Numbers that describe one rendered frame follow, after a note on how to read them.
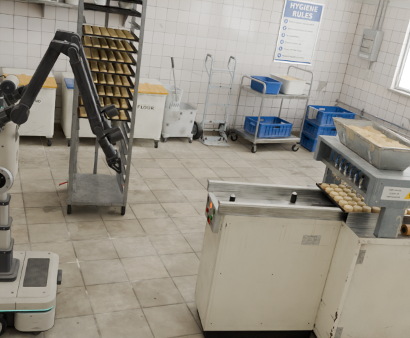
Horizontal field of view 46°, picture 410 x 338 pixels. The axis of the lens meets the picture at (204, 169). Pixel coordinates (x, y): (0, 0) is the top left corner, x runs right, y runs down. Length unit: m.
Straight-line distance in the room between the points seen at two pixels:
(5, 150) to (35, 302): 0.83
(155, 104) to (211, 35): 1.37
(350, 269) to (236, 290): 0.64
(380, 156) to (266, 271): 0.89
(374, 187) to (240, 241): 0.75
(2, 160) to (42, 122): 3.13
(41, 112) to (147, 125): 1.23
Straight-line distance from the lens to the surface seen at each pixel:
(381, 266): 2.89
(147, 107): 5.92
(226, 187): 2.86
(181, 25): 6.57
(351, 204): 2.90
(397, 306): 3.12
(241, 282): 2.84
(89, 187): 4.45
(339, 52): 7.86
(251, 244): 2.72
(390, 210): 2.72
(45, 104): 5.70
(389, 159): 2.73
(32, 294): 2.88
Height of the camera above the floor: 1.92
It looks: 20 degrees down
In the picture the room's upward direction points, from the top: 9 degrees clockwise
